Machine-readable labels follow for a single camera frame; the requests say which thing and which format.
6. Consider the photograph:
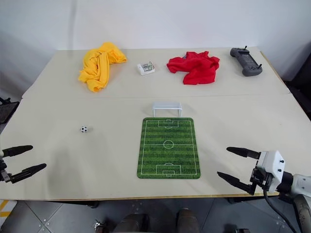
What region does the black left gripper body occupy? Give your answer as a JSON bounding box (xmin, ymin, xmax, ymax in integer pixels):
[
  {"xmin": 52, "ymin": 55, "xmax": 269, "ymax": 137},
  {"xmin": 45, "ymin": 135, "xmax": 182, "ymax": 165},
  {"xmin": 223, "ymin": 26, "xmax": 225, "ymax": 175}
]
[{"xmin": 0, "ymin": 156, "xmax": 13, "ymax": 184}]

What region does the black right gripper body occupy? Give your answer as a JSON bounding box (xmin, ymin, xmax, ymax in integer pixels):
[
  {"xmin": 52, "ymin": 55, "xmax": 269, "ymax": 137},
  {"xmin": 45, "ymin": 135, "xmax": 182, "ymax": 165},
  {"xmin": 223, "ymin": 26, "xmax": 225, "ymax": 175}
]
[{"xmin": 249, "ymin": 166, "xmax": 271, "ymax": 192}]

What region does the white miniature goal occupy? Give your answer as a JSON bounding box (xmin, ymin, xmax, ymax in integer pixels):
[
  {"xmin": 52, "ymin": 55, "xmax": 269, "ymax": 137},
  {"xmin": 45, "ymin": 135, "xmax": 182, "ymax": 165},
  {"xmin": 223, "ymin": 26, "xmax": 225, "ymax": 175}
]
[{"xmin": 152, "ymin": 101, "xmax": 183, "ymax": 117}]

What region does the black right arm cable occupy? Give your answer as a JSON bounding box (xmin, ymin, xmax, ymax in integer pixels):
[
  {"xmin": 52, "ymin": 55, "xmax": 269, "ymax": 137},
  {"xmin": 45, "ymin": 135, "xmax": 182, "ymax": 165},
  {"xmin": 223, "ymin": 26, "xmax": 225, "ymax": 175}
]
[{"xmin": 263, "ymin": 186, "xmax": 298, "ymax": 233}]

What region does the green soccer field mat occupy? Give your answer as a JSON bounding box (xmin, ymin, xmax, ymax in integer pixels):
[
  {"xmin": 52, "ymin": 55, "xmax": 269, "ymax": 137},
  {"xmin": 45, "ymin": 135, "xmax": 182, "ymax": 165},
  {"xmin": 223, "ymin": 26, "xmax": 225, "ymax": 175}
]
[{"xmin": 137, "ymin": 117, "xmax": 202, "ymax": 180}]

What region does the grey remote controller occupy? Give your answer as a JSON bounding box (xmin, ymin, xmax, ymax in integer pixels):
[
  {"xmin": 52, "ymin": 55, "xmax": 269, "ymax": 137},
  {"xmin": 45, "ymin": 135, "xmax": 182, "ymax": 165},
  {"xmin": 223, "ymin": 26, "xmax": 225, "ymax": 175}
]
[{"xmin": 229, "ymin": 45, "xmax": 263, "ymax": 77}]

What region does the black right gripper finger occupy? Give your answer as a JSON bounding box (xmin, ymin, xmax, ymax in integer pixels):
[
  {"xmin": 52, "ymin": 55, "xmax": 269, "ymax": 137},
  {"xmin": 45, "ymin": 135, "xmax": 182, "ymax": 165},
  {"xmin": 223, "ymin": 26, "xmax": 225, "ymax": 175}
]
[
  {"xmin": 216, "ymin": 171, "xmax": 256, "ymax": 195},
  {"xmin": 226, "ymin": 146, "xmax": 260, "ymax": 161}
]

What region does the yellow floor tape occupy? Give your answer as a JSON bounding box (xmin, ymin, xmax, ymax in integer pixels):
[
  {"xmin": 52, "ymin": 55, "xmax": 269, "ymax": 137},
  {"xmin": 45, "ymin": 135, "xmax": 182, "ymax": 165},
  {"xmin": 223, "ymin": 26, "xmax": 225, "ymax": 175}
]
[{"xmin": 0, "ymin": 199, "xmax": 13, "ymax": 217}]

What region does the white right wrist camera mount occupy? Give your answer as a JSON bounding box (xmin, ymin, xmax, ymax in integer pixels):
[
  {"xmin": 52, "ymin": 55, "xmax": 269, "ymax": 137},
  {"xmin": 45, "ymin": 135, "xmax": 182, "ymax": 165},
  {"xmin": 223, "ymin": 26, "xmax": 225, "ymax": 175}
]
[{"xmin": 256, "ymin": 150, "xmax": 284, "ymax": 193}]

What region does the crumpled red cloth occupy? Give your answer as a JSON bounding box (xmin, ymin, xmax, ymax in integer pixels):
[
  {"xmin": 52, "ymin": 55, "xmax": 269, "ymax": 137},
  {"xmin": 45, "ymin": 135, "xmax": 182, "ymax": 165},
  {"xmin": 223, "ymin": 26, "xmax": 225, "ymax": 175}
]
[{"xmin": 166, "ymin": 50, "xmax": 221, "ymax": 85}]

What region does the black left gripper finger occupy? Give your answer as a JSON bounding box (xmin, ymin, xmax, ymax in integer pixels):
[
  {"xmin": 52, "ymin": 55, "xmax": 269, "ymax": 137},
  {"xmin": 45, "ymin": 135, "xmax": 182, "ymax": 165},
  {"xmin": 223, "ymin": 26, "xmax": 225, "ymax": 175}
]
[
  {"xmin": 1, "ymin": 145, "xmax": 34, "ymax": 159},
  {"xmin": 10, "ymin": 163, "xmax": 47, "ymax": 184}
]

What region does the white box with metal clips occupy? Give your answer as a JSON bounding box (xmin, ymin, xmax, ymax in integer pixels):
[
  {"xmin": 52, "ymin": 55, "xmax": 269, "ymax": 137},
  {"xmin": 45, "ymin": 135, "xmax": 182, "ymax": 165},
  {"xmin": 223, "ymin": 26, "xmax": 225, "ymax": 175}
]
[{"xmin": 136, "ymin": 61, "xmax": 156, "ymax": 76}]

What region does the dark rounded shape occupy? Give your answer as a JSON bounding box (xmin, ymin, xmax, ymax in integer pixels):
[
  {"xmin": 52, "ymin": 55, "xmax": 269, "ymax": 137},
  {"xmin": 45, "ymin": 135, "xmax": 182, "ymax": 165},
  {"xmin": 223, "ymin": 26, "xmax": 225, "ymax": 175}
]
[
  {"xmin": 113, "ymin": 213, "xmax": 150, "ymax": 233},
  {"xmin": 175, "ymin": 207, "xmax": 200, "ymax": 233}
]

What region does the black folding frame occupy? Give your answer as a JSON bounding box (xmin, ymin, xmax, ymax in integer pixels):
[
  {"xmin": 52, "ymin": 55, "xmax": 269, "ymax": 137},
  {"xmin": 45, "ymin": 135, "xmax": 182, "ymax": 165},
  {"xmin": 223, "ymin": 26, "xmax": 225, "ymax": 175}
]
[{"xmin": 0, "ymin": 97, "xmax": 20, "ymax": 125}]

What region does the crumpled yellow cloth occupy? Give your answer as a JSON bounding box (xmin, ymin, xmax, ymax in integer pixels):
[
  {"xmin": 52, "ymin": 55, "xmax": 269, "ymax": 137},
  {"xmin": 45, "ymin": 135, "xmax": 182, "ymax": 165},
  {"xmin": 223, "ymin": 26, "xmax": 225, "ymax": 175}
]
[{"xmin": 77, "ymin": 42, "xmax": 128, "ymax": 93}]

